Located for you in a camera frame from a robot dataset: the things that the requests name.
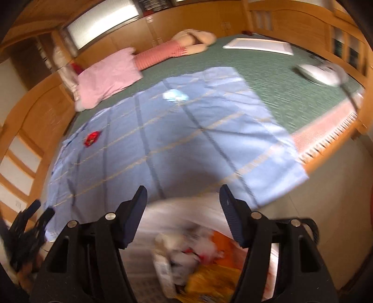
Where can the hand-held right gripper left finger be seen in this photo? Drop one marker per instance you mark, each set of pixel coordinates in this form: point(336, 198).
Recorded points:
point(134, 221)

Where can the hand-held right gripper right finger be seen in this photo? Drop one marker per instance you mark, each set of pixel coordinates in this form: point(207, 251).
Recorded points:
point(233, 221)

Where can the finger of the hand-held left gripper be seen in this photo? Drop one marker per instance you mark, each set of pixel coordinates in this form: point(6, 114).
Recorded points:
point(29, 212)
point(45, 223)

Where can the orange white toy cone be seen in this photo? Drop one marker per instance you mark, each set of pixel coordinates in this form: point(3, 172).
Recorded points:
point(225, 244)

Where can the white plastic bag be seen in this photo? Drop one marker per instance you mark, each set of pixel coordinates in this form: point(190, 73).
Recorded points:
point(186, 209)

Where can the yellow snack bag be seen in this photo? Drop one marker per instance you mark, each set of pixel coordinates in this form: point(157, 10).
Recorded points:
point(209, 276)

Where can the blue checked blanket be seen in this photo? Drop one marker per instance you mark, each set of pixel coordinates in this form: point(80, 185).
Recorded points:
point(174, 139)

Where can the red wrapper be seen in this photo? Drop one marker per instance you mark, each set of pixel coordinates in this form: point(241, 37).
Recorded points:
point(91, 138)

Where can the wooden door with white panes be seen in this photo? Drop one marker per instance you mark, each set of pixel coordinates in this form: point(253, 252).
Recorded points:
point(38, 116)

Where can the light blue white wrapper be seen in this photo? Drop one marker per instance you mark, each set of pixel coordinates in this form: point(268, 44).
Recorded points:
point(174, 95)

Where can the pink pillow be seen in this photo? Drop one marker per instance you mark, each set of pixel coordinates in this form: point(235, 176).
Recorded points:
point(107, 78)

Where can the green mat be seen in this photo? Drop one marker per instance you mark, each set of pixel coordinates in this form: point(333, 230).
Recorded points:
point(262, 75)

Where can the white appliance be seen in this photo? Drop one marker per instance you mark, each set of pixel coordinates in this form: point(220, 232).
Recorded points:
point(317, 72)

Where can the red striped plush doll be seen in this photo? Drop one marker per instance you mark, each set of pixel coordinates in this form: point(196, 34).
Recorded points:
point(163, 52)

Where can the white flat board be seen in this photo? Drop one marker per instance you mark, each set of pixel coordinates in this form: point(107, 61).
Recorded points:
point(256, 45)

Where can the frosted window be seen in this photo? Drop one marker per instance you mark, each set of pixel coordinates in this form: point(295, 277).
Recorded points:
point(102, 23)

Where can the wooden glass-door bookcase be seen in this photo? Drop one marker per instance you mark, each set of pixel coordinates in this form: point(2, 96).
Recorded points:
point(306, 26)

